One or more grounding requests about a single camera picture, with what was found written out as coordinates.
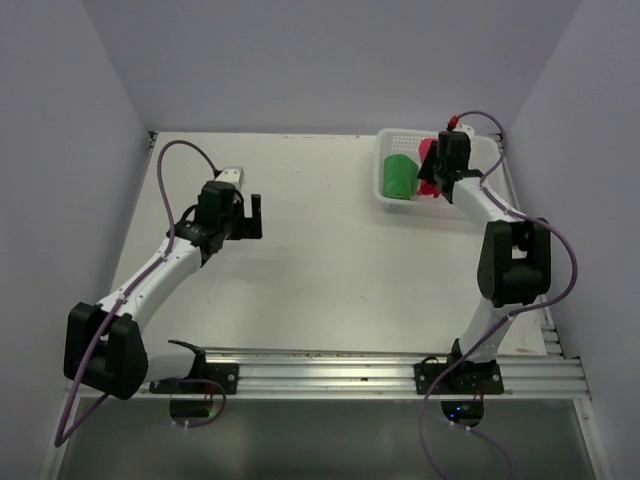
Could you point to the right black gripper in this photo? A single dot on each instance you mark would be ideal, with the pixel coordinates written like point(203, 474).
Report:
point(426, 171)

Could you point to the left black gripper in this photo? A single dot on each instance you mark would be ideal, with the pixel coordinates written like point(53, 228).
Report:
point(248, 228)

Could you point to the pink towel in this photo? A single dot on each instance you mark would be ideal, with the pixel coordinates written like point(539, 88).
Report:
point(428, 155)

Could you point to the green towel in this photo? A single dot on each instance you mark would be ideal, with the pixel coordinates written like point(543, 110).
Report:
point(400, 177)

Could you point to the clear plastic tray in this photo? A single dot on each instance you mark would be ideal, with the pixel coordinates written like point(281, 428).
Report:
point(485, 152)

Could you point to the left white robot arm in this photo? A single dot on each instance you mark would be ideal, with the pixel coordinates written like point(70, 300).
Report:
point(105, 348)

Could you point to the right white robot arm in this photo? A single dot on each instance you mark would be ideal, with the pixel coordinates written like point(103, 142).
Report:
point(514, 269)

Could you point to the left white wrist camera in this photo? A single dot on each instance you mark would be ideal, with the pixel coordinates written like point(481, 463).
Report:
point(232, 175)

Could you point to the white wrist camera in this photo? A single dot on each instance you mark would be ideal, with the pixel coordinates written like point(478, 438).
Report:
point(232, 175)
point(465, 128)

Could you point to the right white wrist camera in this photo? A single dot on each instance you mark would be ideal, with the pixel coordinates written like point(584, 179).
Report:
point(465, 128)

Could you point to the aluminium mounting rail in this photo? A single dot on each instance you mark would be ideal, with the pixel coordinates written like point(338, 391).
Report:
point(390, 376)

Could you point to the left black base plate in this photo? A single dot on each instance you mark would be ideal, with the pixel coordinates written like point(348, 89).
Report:
point(212, 379)

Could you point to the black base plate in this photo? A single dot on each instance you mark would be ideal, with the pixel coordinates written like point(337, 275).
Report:
point(212, 379)
point(468, 379)

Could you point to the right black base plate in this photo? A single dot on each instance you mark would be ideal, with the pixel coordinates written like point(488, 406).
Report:
point(468, 379)

